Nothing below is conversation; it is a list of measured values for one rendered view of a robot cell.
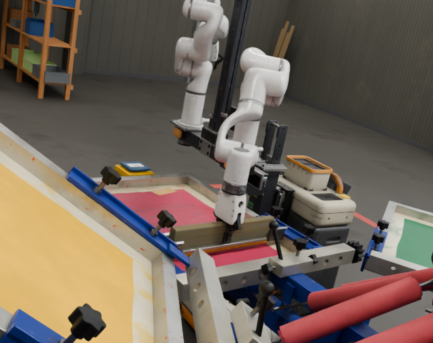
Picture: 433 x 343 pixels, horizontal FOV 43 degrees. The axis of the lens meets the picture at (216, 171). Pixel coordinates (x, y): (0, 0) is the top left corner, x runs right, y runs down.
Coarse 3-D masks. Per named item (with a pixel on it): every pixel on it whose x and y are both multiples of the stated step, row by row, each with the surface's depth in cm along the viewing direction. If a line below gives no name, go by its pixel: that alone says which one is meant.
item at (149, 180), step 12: (96, 180) 210; (120, 180) 215; (132, 180) 219; (144, 180) 223; (156, 180) 226; (168, 180) 230; (180, 180) 234; (192, 180) 233; (204, 192) 227; (216, 192) 223; (252, 216) 205; (288, 240) 191
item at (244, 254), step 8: (144, 192) 218; (152, 192) 219; (176, 192) 224; (184, 192) 226; (152, 200) 211; (160, 200) 212; (168, 200) 214; (176, 200) 216; (184, 200) 217; (192, 200) 219; (200, 208) 212; (208, 208) 214; (232, 248) 183; (240, 248) 184; (248, 248) 185; (256, 248) 186; (264, 248) 188; (272, 248) 189; (232, 256) 177; (240, 256) 178; (248, 256) 180; (256, 256) 181; (264, 256) 182; (272, 256) 183
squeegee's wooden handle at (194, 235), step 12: (264, 216) 187; (180, 228) 164; (192, 228) 166; (204, 228) 169; (216, 228) 172; (252, 228) 182; (264, 228) 186; (180, 240) 165; (192, 240) 168; (204, 240) 171; (216, 240) 174
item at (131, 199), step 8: (136, 192) 216; (120, 200) 205; (128, 200) 206; (136, 200) 208; (144, 200) 209; (168, 232) 186; (216, 256) 175; (224, 256) 176; (176, 264) 165; (184, 264) 166; (216, 264) 170; (224, 264) 171
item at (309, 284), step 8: (272, 280) 157; (280, 280) 154; (288, 280) 152; (296, 280) 150; (304, 280) 151; (312, 280) 152; (280, 288) 154; (296, 288) 150; (304, 288) 147; (312, 288) 148; (320, 288) 149; (296, 296) 150; (304, 296) 147
